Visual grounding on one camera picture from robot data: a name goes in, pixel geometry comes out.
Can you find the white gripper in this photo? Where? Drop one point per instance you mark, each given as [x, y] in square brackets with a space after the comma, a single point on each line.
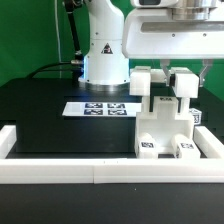
[175, 29]

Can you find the white chair seat part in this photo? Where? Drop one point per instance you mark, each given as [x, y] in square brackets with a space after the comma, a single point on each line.
[166, 118]

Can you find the white chair back part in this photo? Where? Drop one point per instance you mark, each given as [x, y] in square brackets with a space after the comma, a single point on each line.
[183, 81]

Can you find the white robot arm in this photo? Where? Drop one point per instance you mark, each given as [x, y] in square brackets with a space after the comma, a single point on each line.
[105, 64]

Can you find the white tagged cube far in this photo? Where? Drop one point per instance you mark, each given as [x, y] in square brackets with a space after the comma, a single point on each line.
[197, 114]

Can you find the white marker sheet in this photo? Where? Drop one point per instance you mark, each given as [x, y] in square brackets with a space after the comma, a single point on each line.
[101, 109]

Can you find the white U-shaped fence frame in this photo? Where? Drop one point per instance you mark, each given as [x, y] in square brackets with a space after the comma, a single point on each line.
[46, 171]

